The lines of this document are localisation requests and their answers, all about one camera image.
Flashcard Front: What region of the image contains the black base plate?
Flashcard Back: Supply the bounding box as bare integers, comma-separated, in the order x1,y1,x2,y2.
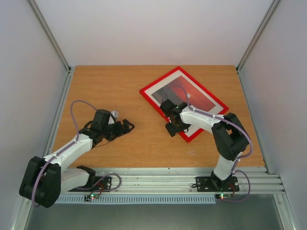
192,176,240,192
69,176,112,192

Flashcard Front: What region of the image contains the small circuit board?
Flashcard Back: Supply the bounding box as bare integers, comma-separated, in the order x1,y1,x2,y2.
83,194,100,202
215,193,234,200

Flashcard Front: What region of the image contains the right aluminium corner post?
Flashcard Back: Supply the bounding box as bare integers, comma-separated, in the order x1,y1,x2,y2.
236,0,281,72

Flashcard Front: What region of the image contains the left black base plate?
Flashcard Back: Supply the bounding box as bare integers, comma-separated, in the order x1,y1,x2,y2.
69,176,112,192

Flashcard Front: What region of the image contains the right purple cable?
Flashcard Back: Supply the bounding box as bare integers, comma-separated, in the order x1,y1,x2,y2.
162,85,255,202

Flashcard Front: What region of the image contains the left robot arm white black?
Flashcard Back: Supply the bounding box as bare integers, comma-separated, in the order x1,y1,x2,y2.
19,109,135,208

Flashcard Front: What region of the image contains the purple cable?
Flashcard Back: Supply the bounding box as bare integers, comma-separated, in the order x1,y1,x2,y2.
162,85,255,202
31,100,99,208

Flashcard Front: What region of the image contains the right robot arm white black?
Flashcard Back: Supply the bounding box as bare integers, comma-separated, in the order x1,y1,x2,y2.
160,99,252,191

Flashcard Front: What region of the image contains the grey slotted cable duct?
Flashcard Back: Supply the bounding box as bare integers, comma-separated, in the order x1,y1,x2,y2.
56,194,216,205

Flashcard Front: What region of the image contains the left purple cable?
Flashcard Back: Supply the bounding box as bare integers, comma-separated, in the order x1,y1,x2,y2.
31,100,99,208

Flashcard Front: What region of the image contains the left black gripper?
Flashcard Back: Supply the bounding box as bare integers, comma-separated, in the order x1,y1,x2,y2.
103,119,135,141

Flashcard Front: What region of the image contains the aluminium corner post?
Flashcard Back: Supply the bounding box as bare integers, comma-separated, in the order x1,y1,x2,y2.
26,0,72,74
236,0,281,72

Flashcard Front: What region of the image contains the left small circuit board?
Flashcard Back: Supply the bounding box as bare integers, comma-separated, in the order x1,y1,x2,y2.
83,194,100,202

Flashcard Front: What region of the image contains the aluminium front rail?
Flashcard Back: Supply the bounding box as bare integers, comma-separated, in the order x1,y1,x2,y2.
57,167,286,195

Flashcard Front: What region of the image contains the red picture frame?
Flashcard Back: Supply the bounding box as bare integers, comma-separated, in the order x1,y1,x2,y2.
140,67,229,142

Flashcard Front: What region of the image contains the left aluminium corner post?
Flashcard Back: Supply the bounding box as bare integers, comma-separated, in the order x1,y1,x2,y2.
26,0,72,74

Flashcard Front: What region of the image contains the right small circuit board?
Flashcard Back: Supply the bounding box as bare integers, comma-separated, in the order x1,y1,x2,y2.
215,193,234,200

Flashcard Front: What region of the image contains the red sunset photo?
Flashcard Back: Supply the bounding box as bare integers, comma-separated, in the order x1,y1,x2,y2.
151,76,220,113

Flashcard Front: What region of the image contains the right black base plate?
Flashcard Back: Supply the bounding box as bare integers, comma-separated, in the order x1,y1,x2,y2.
192,176,240,192

